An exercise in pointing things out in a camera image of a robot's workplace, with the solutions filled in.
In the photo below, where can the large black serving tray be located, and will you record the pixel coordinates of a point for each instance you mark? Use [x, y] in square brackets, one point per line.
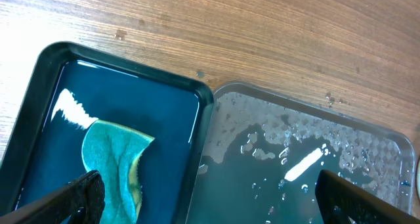
[264, 151]

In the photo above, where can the white plate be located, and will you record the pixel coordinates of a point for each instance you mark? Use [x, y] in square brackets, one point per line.
[417, 178]

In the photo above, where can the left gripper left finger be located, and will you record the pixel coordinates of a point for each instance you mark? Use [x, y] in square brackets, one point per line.
[80, 201]

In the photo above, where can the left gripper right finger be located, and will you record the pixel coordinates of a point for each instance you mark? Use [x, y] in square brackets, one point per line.
[340, 201]

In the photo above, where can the small blue water tray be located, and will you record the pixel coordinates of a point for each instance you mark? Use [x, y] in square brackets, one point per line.
[70, 86]

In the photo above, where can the green yellow scrubbing sponge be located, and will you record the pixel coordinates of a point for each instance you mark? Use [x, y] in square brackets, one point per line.
[114, 151]

